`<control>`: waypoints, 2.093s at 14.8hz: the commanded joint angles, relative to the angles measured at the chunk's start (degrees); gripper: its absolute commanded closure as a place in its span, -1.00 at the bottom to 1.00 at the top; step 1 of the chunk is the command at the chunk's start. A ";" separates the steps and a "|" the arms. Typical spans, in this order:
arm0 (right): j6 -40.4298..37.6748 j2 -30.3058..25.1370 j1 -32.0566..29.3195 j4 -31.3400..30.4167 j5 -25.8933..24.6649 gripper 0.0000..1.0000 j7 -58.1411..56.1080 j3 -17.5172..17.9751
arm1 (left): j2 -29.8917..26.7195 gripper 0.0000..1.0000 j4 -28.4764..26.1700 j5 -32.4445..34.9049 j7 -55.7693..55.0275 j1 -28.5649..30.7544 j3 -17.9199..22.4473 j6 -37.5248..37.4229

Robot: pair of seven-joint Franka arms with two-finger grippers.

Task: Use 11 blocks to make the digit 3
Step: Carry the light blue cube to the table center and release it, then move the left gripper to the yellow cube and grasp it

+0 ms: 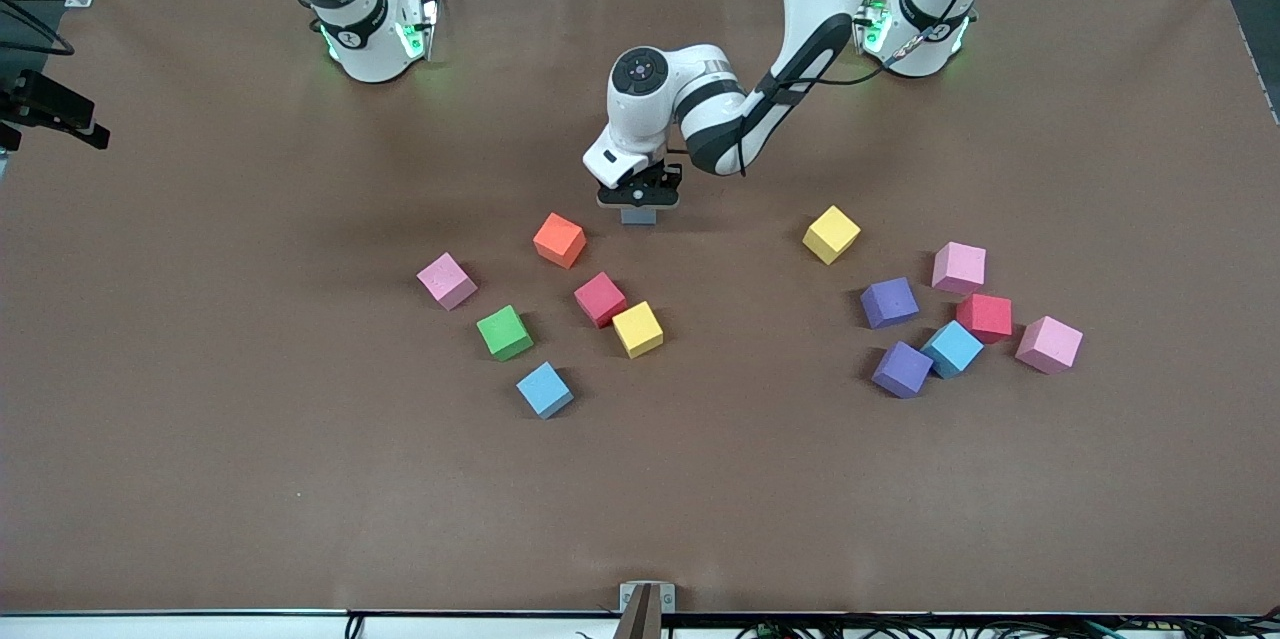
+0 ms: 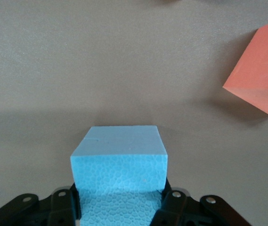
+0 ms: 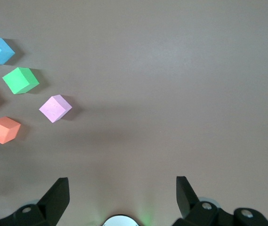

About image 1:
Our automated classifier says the orange foam block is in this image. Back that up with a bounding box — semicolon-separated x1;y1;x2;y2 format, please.
532;212;588;270

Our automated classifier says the red foam block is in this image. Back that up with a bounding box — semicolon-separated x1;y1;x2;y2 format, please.
573;271;629;329
955;293;1013;345

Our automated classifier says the yellow foam block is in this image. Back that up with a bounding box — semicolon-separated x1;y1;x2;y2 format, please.
612;301;665;360
802;205;862;266

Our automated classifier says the green foam block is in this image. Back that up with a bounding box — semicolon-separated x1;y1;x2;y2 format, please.
476;305;535;362

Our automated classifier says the purple foam block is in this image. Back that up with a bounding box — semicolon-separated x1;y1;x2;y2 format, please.
871;340;934;400
860;277;919;330

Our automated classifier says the pink foam block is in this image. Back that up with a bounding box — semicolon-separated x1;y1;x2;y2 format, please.
417;252;479;311
1015;315;1084;376
932;241;987;295

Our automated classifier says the large table mat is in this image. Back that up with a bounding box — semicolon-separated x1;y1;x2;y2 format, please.
0;0;1280;615

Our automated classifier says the small metal bracket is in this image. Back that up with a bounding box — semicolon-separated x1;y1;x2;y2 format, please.
619;581;676;639

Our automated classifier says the white table frame rail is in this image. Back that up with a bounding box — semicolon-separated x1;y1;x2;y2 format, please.
0;612;1280;639

